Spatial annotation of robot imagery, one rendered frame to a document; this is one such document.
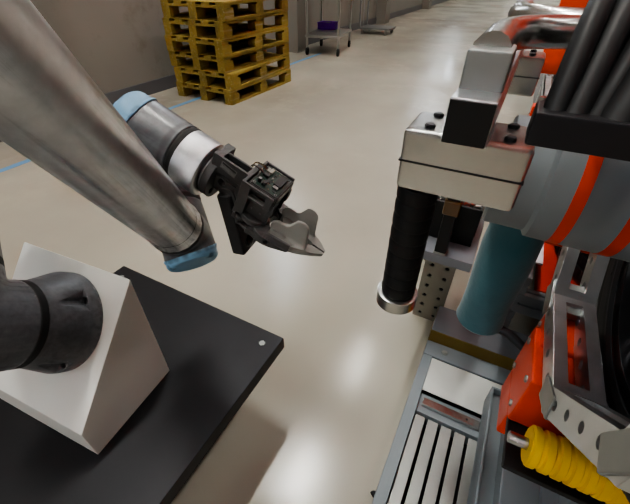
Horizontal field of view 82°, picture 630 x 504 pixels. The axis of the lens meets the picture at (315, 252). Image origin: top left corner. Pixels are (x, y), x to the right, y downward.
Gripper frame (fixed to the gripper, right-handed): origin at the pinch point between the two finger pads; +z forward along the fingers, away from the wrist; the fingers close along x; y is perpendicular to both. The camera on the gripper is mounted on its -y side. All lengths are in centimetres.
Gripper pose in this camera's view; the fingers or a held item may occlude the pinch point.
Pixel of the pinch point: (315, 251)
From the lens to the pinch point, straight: 57.1
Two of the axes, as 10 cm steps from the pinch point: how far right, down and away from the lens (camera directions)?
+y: 3.9, -6.0, -6.9
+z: 8.3, 5.5, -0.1
